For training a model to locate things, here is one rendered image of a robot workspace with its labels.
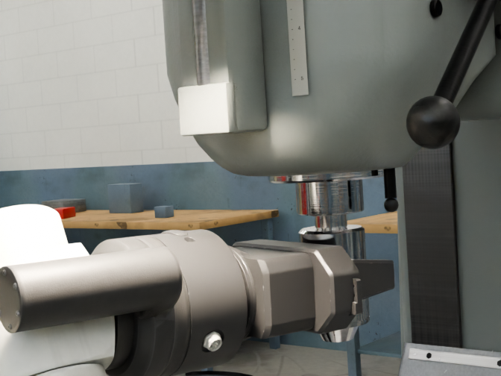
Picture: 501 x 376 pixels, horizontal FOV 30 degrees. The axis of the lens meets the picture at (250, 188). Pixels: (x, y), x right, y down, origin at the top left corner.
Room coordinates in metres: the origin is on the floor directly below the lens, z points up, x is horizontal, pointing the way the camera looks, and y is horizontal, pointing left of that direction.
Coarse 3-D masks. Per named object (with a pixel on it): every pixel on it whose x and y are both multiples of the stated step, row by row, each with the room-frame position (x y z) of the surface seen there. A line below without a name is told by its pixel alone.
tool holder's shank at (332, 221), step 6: (318, 216) 0.66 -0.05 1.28; (324, 216) 0.65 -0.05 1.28; (330, 216) 0.65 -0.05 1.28; (336, 216) 0.65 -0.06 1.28; (342, 216) 0.66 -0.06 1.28; (318, 222) 0.66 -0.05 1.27; (324, 222) 0.65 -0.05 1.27; (330, 222) 0.65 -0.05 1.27; (336, 222) 0.65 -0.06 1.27; (342, 222) 0.66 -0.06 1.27; (318, 228) 0.66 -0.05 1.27; (324, 228) 0.66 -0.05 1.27; (330, 228) 0.65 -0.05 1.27; (336, 228) 0.65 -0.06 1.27
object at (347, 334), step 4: (348, 328) 0.65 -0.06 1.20; (352, 328) 0.65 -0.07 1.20; (356, 328) 0.66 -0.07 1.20; (328, 332) 0.65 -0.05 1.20; (332, 332) 0.65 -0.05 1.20; (336, 332) 0.65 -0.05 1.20; (340, 332) 0.65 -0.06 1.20; (344, 332) 0.65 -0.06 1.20; (348, 332) 0.65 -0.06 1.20; (352, 332) 0.65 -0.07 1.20; (324, 336) 0.66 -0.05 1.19; (328, 336) 0.65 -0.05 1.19; (332, 336) 0.65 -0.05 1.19; (336, 336) 0.65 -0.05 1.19; (340, 336) 0.65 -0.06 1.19; (344, 336) 0.65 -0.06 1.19; (348, 336) 0.65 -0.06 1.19; (352, 336) 0.66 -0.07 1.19; (324, 340) 0.66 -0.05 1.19; (328, 340) 0.66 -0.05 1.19; (332, 340) 0.65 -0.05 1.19; (336, 340) 0.65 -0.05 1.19; (340, 340) 0.65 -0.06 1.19; (344, 340) 0.65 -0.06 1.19; (348, 340) 0.66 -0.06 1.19
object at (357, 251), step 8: (344, 248) 0.64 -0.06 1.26; (352, 248) 0.64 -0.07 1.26; (360, 248) 0.65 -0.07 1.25; (352, 256) 0.64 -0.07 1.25; (360, 256) 0.65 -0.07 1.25; (368, 304) 0.66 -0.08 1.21; (368, 312) 0.66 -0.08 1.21; (352, 320) 0.64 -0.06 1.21; (360, 320) 0.65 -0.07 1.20; (368, 320) 0.66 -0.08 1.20
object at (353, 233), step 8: (304, 232) 0.65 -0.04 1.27; (312, 232) 0.65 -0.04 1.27; (320, 232) 0.64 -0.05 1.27; (328, 232) 0.64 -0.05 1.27; (336, 232) 0.64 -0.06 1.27; (344, 232) 0.64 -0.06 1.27; (352, 232) 0.64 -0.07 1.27; (360, 232) 0.65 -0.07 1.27; (304, 240) 0.65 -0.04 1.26; (312, 240) 0.65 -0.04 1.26; (320, 240) 0.64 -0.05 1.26; (328, 240) 0.64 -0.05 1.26; (336, 240) 0.64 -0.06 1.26; (344, 240) 0.64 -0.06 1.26; (352, 240) 0.64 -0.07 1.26; (360, 240) 0.65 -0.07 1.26
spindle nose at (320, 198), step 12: (360, 180) 0.65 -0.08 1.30; (300, 192) 0.65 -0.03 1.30; (312, 192) 0.64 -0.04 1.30; (324, 192) 0.64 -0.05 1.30; (336, 192) 0.64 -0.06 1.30; (348, 192) 0.64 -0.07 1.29; (360, 192) 0.65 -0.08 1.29; (300, 204) 0.65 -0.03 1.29; (312, 204) 0.64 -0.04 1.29; (324, 204) 0.64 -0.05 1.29; (336, 204) 0.64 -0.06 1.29; (348, 204) 0.64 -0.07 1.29; (360, 204) 0.65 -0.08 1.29
